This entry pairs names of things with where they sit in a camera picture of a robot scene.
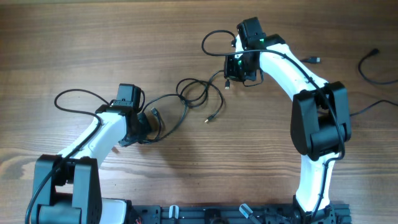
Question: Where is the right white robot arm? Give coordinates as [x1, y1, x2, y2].
[224, 32, 351, 220]

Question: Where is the thick black USB cable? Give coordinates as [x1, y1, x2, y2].
[175, 70, 231, 124]

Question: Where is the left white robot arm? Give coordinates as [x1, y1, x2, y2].
[25, 105, 151, 223]

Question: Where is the black cable with plug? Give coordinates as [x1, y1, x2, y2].
[300, 48, 398, 118]

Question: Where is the right white gripper handle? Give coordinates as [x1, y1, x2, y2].
[234, 34, 244, 59]

